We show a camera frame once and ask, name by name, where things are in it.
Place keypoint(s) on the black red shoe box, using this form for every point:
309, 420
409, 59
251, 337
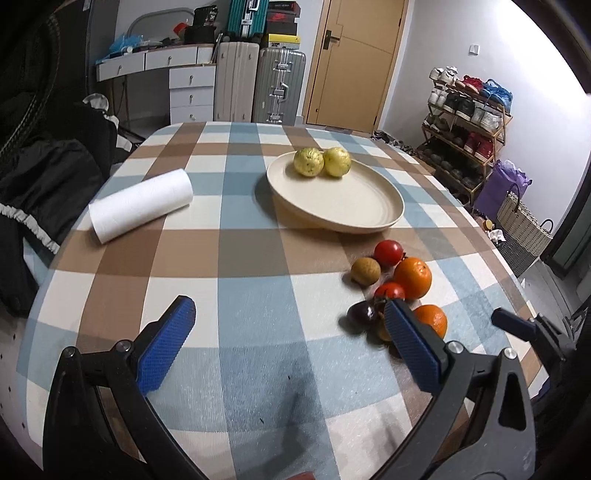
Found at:
281, 10

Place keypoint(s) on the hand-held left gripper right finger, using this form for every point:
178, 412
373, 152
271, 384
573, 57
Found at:
411, 346

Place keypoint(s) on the silver suitcase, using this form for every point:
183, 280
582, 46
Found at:
279, 85

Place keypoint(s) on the white paper towel roll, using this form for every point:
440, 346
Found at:
138, 205

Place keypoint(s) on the yellow green passion fruit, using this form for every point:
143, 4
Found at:
338, 162
308, 162

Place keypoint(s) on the wooden door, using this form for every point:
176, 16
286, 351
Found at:
360, 64

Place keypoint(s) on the orange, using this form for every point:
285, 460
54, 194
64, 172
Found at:
434, 321
412, 278

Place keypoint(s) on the dark grey basket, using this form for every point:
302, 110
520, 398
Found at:
515, 256

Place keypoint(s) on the black bag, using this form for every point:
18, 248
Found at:
203, 27

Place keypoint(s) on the beige suitcase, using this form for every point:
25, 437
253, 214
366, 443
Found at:
235, 83

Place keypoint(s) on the purple bag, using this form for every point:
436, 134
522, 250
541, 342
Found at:
496, 189

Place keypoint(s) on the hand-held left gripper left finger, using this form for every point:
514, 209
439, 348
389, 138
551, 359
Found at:
166, 341

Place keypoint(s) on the woven basket bag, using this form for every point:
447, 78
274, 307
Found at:
524, 221

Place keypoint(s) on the checkered tablecloth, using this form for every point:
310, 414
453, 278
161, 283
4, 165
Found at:
258, 258

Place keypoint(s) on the plain black shoe box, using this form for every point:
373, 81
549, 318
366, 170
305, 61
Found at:
280, 27

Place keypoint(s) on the teal suitcase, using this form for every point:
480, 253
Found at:
244, 18

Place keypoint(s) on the white desk with drawers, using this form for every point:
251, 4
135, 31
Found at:
184, 78

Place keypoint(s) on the white cloth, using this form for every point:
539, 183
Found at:
99, 102

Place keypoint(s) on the rows of shoes on rack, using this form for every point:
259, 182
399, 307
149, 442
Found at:
471, 108

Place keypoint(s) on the black yellow shoe box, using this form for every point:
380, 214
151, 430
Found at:
282, 41

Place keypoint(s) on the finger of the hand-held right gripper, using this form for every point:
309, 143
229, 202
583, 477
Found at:
512, 323

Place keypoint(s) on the dark purple plum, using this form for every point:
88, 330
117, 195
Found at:
362, 313

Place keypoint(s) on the blue plastic bag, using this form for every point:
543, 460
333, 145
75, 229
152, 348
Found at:
117, 46

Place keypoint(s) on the group of loose shoes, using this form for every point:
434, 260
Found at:
392, 141

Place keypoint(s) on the cream oval plate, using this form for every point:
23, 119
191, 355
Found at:
341, 198

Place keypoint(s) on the red tomato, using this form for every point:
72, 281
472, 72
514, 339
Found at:
389, 290
388, 253

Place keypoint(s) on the wooden shoe rack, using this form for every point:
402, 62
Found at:
501, 138

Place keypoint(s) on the brown longan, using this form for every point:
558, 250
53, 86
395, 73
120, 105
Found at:
365, 271
381, 331

